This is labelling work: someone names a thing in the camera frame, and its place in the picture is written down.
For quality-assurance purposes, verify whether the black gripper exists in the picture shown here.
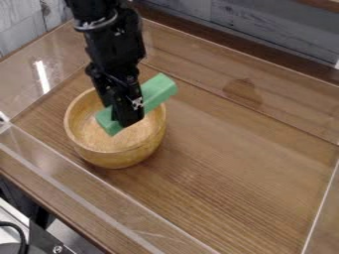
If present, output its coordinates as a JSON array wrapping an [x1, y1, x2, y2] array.
[[75, 9, 146, 128]]

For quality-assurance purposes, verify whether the green rectangular block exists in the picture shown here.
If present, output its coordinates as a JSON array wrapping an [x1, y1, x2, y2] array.
[[95, 73, 178, 136]]

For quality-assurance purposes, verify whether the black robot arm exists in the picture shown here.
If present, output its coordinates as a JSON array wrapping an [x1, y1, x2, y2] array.
[[66, 0, 146, 127]]

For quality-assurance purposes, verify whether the brown wooden bowl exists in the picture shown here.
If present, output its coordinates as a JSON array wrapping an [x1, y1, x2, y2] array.
[[64, 88, 167, 169]]

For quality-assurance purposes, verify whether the clear acrylic tray wall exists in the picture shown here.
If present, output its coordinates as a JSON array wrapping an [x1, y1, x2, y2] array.
[[0, 119, 221, 254]]

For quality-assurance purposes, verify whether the black metal frame with bolt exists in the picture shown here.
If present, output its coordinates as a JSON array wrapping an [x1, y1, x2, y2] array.
[[28, 218, 86, 254]]

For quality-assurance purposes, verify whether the black cable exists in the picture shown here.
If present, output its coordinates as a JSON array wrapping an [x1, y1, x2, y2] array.
[[0, 221, 30, 254]]

